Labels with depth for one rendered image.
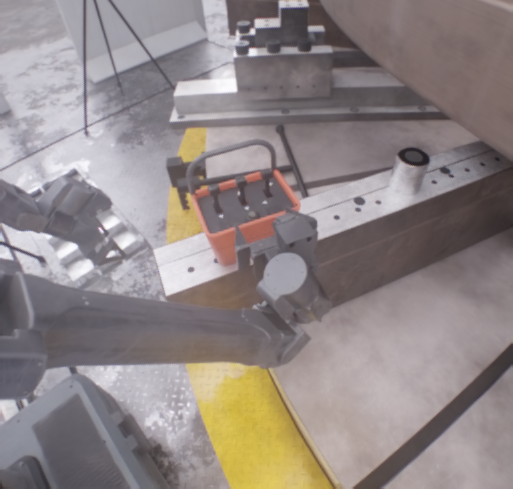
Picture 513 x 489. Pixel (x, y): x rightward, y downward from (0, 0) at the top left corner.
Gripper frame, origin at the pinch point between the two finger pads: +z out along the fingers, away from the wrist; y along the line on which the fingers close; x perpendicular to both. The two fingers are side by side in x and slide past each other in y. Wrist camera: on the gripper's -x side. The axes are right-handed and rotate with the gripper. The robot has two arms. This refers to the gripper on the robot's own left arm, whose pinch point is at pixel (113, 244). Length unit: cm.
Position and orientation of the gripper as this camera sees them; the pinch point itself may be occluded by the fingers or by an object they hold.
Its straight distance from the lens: 93.2
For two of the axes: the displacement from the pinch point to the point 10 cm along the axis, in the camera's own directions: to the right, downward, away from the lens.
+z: 4.2, 3.0, 8.6
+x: -6.2, 7.9, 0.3
